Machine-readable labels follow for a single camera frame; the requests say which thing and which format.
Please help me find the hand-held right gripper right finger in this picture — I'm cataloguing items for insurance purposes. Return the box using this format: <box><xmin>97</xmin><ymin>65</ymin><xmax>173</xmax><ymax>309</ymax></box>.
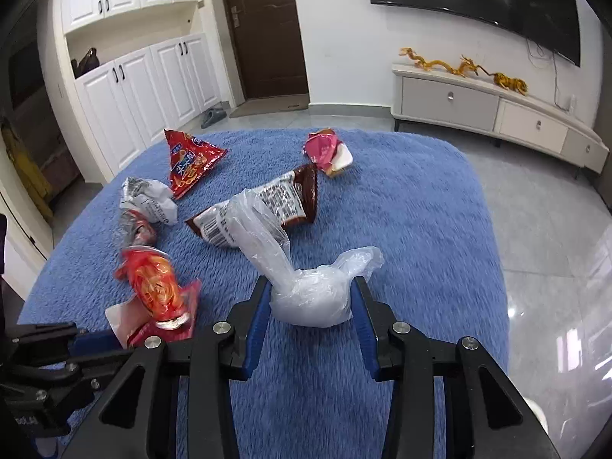
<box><xmin>351</xmin><ymin>276</ymin><xmax>562</xmax><ymax>459</ymax></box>

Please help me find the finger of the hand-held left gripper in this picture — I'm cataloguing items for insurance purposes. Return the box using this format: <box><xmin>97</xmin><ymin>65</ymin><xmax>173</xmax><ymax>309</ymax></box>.
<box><xmin>2</xmin><ymin>322</ymin><xmax>122</xmax><ymax>353</ymax></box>
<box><xmin>0</xmin><ymin>350</ymin><xmax>135</xmax><ymax>414</ymax></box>

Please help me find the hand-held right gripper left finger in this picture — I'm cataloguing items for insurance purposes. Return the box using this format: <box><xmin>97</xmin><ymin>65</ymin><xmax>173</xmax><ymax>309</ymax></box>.
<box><xmin>60</xmin><ymin>275</ymin><xmax>273</xmax><ymax>459</ymax></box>

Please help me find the clear plastic bag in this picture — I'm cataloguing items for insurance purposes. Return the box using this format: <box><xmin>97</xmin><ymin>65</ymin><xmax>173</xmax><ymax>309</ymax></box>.
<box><xmin>225</xmin><ymin>189</ymin><xmax>386</xmax><ymax>328</ymax></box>

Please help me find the red orange noodle packet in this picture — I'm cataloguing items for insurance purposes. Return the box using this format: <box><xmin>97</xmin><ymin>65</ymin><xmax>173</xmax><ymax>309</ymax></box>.
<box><xmin>105</xmin><ymin>245</ymin><xmax>202</xmax><ymax>349</ymax></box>

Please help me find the red and silver wrapper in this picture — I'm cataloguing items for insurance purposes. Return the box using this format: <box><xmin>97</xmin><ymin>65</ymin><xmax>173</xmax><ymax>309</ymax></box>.
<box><xmin>117</xmin><ymin>210</ymin><xmax>158</xmax><ymax>249</ymax></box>

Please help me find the brown snack wrapper white label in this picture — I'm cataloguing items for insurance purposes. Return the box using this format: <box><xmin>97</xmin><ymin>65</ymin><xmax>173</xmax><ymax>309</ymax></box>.
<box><xmin>184</xmin><ymin>163</ymin><xmax>319</xmax><ymax>249</ymax></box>

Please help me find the red triangular snack packet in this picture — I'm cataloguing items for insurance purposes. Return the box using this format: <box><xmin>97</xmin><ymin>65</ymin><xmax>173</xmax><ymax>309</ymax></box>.
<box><xmin>163</xmin><ymin>128</ymin><xmax>228</xmax><ymax>200</ymax></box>

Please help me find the pink snack wrapper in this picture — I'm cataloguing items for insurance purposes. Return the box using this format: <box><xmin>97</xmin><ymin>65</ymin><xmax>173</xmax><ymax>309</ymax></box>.
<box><xmin>304</xmin><ymin>127</ymin><xmax>355</xmax><ymax>179</ymax></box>

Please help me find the blue fluffy blanket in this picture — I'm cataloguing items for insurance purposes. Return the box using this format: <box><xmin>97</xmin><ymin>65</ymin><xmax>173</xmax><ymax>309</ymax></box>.
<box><xmin>16</xmin><ymin>128</ymin><xmax>510</xmax><ymax>459</ymax></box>

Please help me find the yellow cloth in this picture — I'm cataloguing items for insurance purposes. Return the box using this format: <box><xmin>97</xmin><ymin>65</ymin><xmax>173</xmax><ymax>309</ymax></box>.
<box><xmin>0</xmin><ymin>119</ymin><xmax>53</xmax><ymax>221</ymax></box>

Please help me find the grey doormat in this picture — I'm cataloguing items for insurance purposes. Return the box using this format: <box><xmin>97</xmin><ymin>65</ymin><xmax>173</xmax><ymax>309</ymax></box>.
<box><xmin>229</xmin><ymin>93</ymin><xmax>311</xmax><ymax>119</ymax></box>

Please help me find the white grey television stand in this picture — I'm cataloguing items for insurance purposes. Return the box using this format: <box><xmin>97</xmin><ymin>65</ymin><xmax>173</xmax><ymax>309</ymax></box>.
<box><xmin>391</xmin><ymin>62</ymin><xmax>610</xmax><ymax>175</ymax></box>

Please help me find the dark handbag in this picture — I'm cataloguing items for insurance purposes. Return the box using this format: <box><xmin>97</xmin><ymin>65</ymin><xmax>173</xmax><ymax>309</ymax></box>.
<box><xmin>72</xmin><ymin>48</ymin><xmax>101</xmax><ymax>78</ymax></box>

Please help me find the golden dragon figurine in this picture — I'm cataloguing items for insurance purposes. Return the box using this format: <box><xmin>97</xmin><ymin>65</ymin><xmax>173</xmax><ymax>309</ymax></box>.
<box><xmin>456</xmin><ymin>56</ymin><xmax>495</xmax><ymax>78</ymax></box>
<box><xmin>399</xmin><ymin>48</ymin><xmax>456</xmax><ymax>75</ymax></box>

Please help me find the golden tiger figurine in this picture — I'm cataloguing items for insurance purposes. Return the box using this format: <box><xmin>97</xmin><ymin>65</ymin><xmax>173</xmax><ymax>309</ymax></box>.
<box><xmin>492</xmin><ymin>72</ymin><xmax>528</xmax><ymax>95</ymax></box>

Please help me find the brown door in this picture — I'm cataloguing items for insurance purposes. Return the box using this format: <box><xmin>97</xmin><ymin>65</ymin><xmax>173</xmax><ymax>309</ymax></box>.
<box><xmin>217</xmin><ymin>0</ymin><xmax>311</xmax><ymax>101</ymax></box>

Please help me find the white wall cabinet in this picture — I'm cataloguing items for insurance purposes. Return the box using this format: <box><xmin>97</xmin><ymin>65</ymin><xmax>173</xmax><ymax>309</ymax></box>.
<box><xmin>50</xmin><ymin>0</ymin><xmax>223</xmax><ymax>185</ymax></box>

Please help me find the television cable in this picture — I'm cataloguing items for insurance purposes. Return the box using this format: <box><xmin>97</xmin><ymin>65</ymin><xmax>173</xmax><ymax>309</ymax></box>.
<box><xmin>528</xmin><ymin>41</ymin><xmax>564</xmax><ymax>106</ymax></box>

